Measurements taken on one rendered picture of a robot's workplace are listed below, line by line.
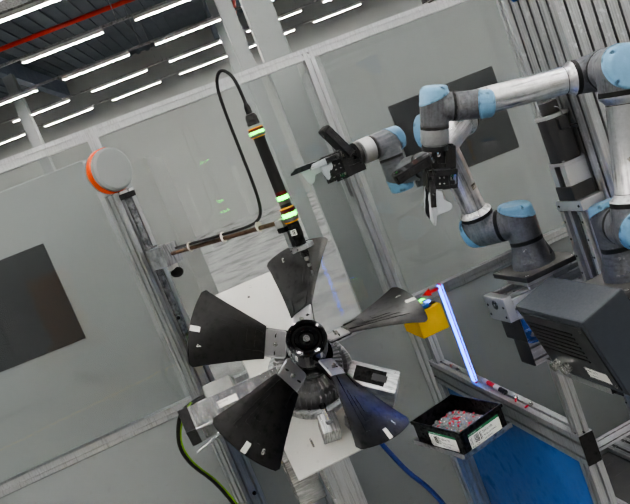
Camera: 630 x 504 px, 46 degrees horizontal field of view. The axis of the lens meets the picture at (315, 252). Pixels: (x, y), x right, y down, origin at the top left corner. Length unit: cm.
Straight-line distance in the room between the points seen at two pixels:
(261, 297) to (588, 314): 128
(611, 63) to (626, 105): 12
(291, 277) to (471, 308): 105
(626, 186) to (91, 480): 206
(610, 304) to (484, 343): 166
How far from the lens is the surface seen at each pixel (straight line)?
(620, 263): 227
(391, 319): 216
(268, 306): 249
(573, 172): 248
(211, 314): 221
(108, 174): 262
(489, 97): 200
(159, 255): 255
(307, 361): 211
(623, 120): 210
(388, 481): 316
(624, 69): 208
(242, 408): 206
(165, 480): 296
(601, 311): 154
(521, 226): 265
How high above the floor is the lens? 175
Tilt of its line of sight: 9 degrees down
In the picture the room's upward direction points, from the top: 21 degrees counter-clockwise
